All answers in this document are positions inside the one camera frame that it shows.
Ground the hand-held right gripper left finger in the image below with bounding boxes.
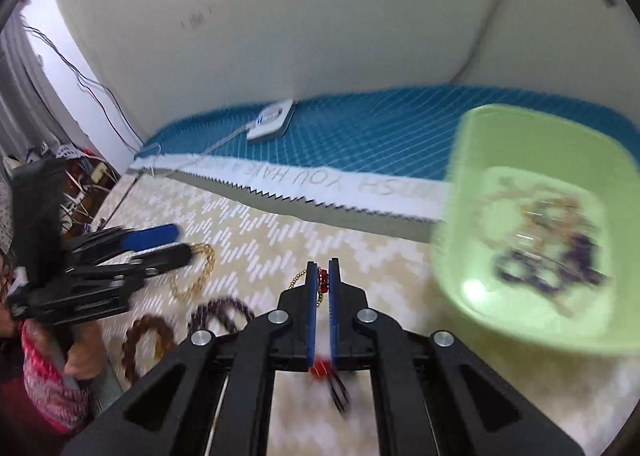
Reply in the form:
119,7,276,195
60,261,321,456

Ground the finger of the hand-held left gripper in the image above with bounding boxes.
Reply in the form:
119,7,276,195
65,223,180,257
97,243,197,283

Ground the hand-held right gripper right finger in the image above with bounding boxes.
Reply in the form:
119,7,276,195
327,258,586,456

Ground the gold chain necklace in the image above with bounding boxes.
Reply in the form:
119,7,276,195
167,243,217,302

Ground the red bead tassel bracelet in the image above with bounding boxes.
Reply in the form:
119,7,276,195
289,268,354,420

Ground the dark bead bracelet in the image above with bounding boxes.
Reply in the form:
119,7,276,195
187,298,256,337

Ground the amber brown bead bracelet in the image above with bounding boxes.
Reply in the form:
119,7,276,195
121,314,176,383

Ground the green plastic basket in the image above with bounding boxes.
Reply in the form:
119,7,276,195
431,104,634,357

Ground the person's left forearm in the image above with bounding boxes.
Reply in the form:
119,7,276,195
19,321,95,435

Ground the tangled jewelry pile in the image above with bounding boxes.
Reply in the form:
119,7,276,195
487,178,609,317

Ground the person's left hand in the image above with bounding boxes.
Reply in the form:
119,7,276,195
65,321,104,380

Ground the cluttered household pile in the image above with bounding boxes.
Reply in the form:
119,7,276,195
0,140,122,237

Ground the beige zigzag patterned blanket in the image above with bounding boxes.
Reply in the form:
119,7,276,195
95,171,617,456

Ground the grey curtain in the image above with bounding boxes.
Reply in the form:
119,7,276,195
0,10,67,153

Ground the white blanket controller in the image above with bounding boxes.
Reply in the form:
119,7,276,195
245,98,296,145

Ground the blue quilted blanket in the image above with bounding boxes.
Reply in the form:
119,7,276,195
127,84,637,227

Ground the black wall cable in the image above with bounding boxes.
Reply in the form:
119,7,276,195
22,23,147,155

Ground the white controller cable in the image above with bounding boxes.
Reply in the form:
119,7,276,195
135,122,257,173

